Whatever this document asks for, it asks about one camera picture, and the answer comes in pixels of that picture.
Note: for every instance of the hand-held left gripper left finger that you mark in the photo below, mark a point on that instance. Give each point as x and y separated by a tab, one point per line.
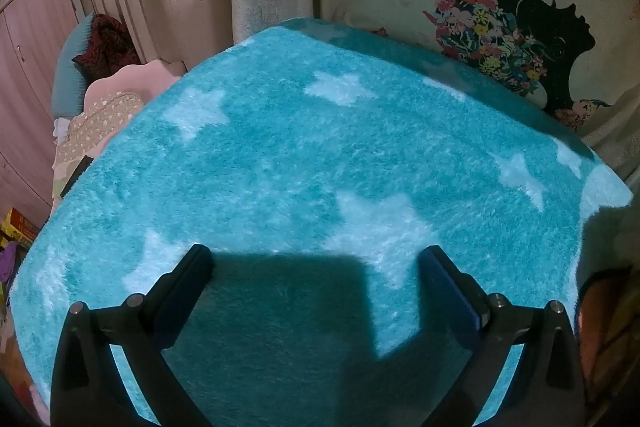
186	294

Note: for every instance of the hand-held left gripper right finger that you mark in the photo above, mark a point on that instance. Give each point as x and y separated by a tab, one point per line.
451	297

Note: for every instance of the person's leg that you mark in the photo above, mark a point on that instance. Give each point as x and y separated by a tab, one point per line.
607	307

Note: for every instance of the flat black object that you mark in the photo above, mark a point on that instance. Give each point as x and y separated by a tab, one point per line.
76	176

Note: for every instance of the purple object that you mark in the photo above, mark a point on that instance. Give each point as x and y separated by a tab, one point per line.
7	262

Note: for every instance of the yellow box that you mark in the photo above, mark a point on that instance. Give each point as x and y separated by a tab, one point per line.
17	227

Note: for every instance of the blue star-print fluffy blanket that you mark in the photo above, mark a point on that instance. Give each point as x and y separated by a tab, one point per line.
300	147

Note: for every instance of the beige dotted cloth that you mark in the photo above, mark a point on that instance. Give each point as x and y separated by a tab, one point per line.
95	122

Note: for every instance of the pink scalloped headboard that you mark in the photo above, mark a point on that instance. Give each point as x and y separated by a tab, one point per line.
145	79

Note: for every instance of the teal pillow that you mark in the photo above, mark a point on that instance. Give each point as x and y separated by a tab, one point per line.
67	77

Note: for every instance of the dark red patterned pillow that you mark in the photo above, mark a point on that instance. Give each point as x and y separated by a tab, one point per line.
107	47

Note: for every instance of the pink wardrobe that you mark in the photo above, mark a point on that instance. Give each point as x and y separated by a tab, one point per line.
30	72

